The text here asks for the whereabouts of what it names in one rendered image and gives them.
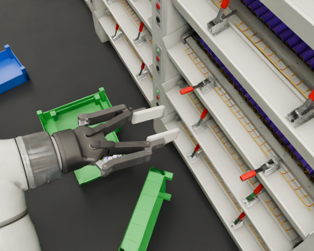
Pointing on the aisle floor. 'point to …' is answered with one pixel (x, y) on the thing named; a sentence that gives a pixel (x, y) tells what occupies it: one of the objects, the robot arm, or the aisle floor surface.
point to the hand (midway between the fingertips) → (157, 125)
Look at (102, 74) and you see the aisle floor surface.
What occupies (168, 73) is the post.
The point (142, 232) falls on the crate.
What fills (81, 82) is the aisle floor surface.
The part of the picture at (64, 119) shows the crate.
